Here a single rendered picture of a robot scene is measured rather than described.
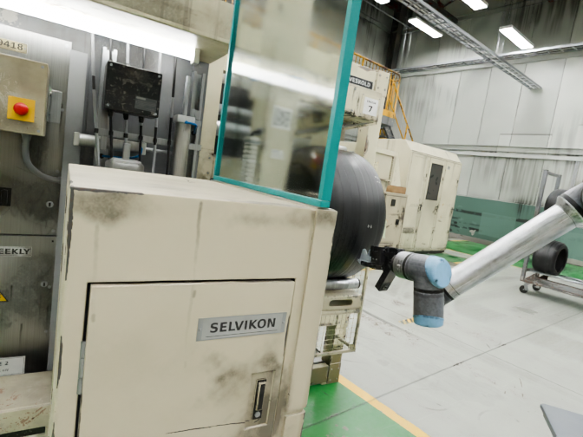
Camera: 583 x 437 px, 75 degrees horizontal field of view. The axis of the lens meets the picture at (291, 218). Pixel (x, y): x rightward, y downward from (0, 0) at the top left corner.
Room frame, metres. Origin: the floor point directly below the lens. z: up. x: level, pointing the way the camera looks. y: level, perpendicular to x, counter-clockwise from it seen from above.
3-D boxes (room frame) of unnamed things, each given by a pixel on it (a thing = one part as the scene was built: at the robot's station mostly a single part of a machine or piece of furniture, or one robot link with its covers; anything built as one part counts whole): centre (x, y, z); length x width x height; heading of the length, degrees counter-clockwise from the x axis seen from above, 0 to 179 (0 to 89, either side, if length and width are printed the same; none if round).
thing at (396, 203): (6.47, -1.40, 0.62); 0.91 x 0.58 x 1.25; 130
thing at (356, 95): (1.93, -0.05, 1.71); 0.61 x 0.25 x 0.15; 121
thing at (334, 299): (1.49, -0.16, 0.84); 0.36 x 0.09 x 0.06; 121
